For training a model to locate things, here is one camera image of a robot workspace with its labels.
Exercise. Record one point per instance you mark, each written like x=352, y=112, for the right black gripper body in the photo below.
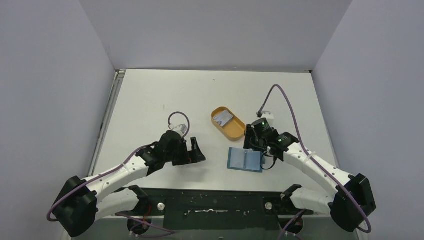
x=253, y=142

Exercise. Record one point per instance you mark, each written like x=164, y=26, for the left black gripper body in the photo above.
x=180, y=156

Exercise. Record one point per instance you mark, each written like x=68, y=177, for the yellow oval tray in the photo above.
x=233, y=130

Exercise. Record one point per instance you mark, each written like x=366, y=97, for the blue leather card holder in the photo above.
x=247, y=160

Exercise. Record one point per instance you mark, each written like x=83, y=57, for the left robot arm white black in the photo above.
x=77, y=205

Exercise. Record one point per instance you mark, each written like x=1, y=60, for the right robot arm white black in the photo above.
x=348, y=199

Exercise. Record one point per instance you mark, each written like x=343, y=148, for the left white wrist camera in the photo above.
x=180, y=129

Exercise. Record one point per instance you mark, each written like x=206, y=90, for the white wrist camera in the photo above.
x=180, y=129
x=267, y=115

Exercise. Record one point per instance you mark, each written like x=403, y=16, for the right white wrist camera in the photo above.
x=267, y=115

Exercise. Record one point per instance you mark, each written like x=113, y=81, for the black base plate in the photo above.
x=208, y=209

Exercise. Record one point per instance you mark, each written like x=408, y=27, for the aluminium frame rail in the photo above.
x=113, y=96

